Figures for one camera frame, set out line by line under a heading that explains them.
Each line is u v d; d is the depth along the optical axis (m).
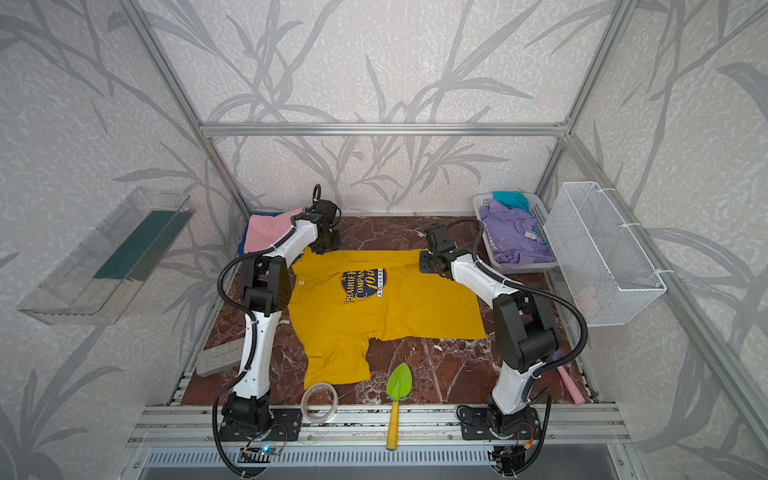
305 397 0.77
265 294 0.64
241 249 1.06
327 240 0.92
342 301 0.97
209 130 0.93
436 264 0.68
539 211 1.11
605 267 0.62
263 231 1.12
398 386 0.78
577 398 0.77
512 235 1.11
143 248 0.65
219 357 0.82
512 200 1.13
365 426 0.75
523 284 0.49
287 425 0.73
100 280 0.64
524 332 0.48
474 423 0.73
